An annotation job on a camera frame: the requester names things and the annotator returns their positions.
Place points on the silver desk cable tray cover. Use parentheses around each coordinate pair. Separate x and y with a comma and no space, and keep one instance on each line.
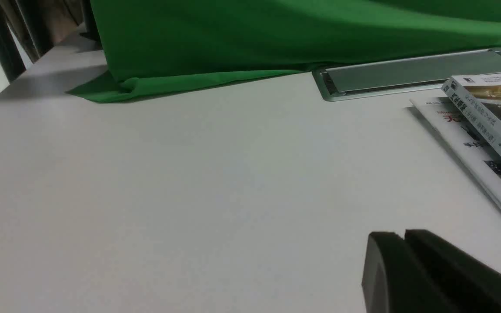
(376,79)

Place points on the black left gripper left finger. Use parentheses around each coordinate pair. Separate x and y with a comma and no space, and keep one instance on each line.
(393,280)

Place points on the thin white magazine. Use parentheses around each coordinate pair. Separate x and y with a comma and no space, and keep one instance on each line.
(482,161)

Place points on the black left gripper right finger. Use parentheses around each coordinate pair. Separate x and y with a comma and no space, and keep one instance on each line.
(470,284)

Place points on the green backdrop cloth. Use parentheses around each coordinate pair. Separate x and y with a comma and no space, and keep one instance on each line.
(159,47)

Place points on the dark vertical post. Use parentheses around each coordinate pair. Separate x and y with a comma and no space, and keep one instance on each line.
(10,58)

